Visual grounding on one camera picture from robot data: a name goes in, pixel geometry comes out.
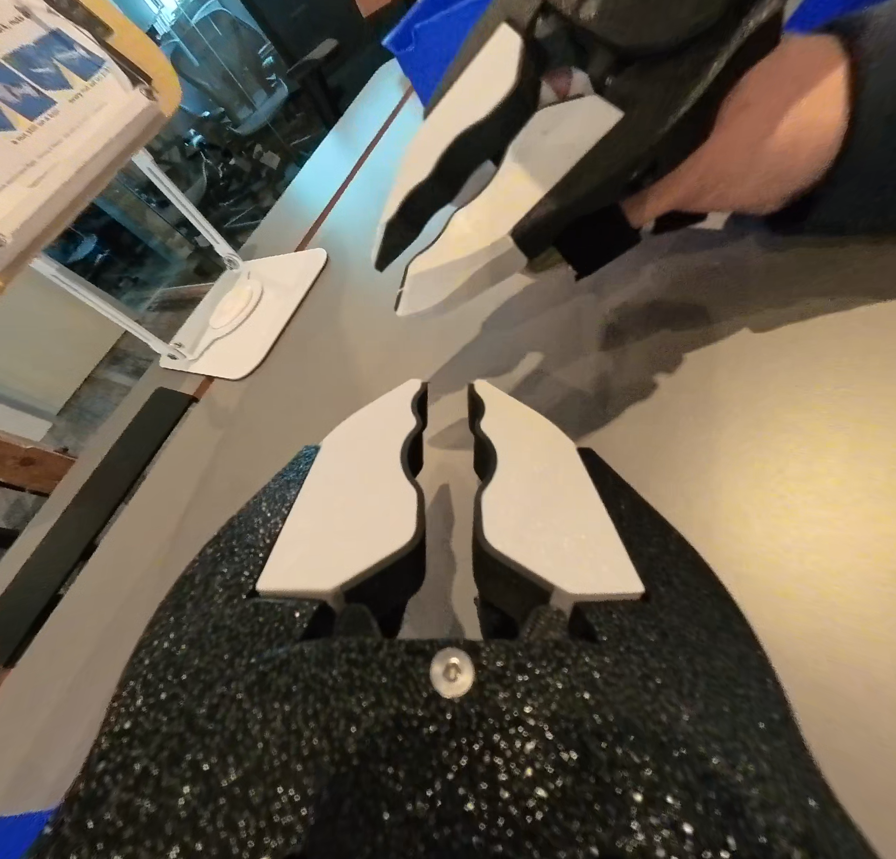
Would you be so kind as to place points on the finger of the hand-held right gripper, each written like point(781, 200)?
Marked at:
point(455, 145)
point(483, 229)

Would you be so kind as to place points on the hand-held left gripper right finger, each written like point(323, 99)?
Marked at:
point(546, 523)

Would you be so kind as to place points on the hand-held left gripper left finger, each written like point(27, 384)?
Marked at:
point(343, 516)

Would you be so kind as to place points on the person's right forearm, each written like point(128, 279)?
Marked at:
point(868, 124)

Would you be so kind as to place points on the person's right hand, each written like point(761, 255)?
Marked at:
point(756, 131)

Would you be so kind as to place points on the blue plastic bin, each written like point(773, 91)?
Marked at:
point(434, 26)

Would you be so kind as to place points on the wooden bench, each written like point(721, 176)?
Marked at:
point(31, 463)

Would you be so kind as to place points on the printed instruction sheet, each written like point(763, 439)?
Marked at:
point(56, 96)

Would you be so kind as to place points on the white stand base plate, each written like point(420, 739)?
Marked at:
point(245, 313)

